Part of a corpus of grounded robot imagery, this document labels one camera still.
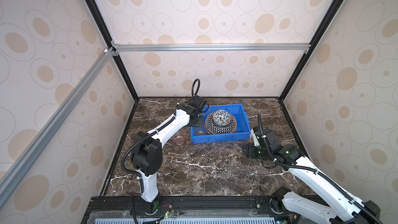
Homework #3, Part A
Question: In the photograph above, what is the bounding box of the brown leaf pattern bowl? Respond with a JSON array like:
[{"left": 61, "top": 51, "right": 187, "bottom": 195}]
[{"left": 212, "top": 110, "right": 232, "bottom": 128}]

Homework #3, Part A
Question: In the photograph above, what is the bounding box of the geometric pattern brown rimmed plate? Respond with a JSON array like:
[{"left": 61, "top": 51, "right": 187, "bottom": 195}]
[{"left": 205, "top": 112, "right": 237, "bottom": 134}]

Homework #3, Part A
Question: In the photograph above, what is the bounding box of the blue plastic bin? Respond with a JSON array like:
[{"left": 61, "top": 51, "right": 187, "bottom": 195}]
[{"left": 190, "top": 104, "right": 250, "bottom": 144}]

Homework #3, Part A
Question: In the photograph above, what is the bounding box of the horizontal aluminium frame bar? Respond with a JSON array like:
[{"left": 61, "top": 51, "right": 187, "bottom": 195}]
[{"left": 114, "top": 43, "right": 311, "bottom": 52}]

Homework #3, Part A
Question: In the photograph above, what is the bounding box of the left slanted aluminium bar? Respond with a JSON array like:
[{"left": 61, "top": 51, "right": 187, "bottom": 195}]
[{"left": 1, "top": 47, "right": 116, "bottom": 208}]

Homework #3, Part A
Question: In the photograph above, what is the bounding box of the pink transparent cup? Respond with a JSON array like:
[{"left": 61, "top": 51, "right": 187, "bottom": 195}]
[{"left": 173, "top": 129, "right": 187, "bottom": 146}]

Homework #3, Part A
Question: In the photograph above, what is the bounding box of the yellow transparent cup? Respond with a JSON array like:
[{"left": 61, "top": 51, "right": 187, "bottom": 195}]
[{"left": 194, "top": 126, "right": 207, "bottom": 136}]

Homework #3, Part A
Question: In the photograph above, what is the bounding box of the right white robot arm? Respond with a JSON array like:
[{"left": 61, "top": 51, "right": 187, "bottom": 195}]
[{"left": 247, "top": 114, "right": 381, "bottom": 224}]

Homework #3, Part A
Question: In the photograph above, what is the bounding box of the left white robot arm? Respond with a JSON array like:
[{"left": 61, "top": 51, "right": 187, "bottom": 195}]
[{"left": 121, "top": 78, "right": 209, "bottom": 204}]

